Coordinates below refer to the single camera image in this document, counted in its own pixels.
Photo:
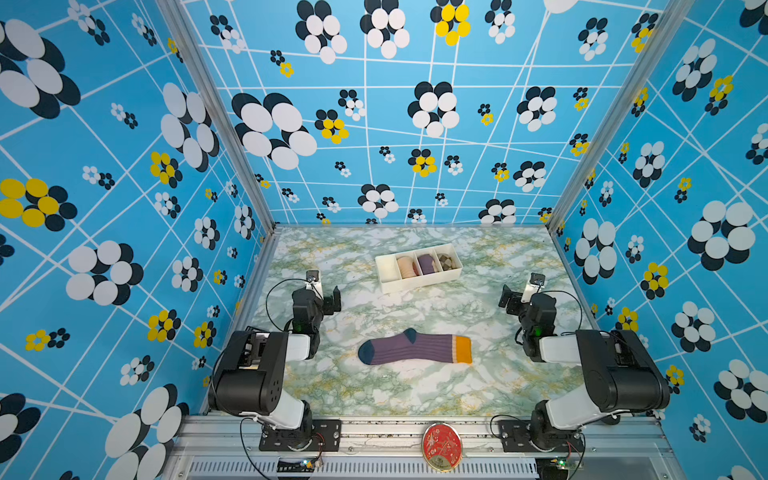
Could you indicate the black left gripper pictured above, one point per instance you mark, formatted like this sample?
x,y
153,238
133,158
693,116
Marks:
x,y
327,301

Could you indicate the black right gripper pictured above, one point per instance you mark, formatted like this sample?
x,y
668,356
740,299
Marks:
x,y
513,301

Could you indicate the purple striped sock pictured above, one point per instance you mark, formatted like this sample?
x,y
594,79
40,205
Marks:
x,y
413,345

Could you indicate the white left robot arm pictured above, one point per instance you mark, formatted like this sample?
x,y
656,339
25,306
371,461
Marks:
x,y
248,377

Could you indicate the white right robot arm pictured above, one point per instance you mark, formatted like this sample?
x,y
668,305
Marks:
x,y
619,376

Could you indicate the white divided organizer tray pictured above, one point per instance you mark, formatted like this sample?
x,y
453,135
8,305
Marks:
x,y
391,281

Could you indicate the brown patterned rolled sock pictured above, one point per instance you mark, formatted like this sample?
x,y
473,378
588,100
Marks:
x,y
447,262

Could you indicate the pink rolled sock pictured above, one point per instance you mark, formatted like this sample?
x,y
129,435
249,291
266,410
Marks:
x,y
408,267

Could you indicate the purple rolled sock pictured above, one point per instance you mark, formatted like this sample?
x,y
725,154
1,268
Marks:
x,y
427,264

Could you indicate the red round badge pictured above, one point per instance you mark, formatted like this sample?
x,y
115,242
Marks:
x,y
442,447

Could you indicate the left green circuit board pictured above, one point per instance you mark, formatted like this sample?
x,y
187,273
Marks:
x,y
305,466

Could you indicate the green circuit board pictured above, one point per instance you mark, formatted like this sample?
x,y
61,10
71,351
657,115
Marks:
x,y
305,466
555,468

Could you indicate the right green circuit board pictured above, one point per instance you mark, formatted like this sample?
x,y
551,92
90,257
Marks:
x,y
555,468

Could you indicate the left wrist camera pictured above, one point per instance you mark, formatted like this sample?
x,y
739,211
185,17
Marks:
x,y
313,282

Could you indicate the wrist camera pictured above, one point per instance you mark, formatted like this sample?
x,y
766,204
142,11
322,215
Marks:
x,y
313,282
533,286

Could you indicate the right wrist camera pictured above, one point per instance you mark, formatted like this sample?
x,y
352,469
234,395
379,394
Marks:
x,y
533,286

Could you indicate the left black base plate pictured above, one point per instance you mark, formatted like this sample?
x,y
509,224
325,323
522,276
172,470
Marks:
x,y
321,435

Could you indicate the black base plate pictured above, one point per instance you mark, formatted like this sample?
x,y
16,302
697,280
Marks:
x,y
519,436
321,435

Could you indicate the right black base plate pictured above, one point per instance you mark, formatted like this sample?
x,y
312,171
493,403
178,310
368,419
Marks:
x,y
519,436

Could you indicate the aluminium front rail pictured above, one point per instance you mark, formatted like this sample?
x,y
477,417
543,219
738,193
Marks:
x,y
218,447

